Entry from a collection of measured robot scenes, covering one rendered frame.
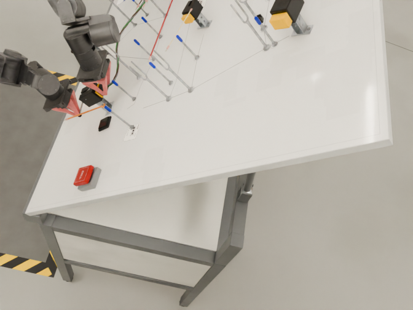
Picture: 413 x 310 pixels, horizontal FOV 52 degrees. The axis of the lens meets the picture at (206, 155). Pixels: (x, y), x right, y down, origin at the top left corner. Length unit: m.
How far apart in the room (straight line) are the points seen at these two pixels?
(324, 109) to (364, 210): 1.94
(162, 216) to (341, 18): 0.83
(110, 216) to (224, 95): 0.63
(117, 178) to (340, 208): 1.77
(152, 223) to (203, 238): 0.17
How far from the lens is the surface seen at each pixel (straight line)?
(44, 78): 1.16
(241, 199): 1.24
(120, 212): 1.40
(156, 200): 1.42
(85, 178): 1.10
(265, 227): 2.37
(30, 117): 2.55
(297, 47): 0.92
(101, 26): 1.08
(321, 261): 2.43
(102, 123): 1.24
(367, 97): 0.76
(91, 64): 1.13
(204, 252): 1.39
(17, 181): 2.37
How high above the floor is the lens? 2.11
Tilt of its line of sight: 59 degrees down
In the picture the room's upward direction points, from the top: 23 degrees clockwise
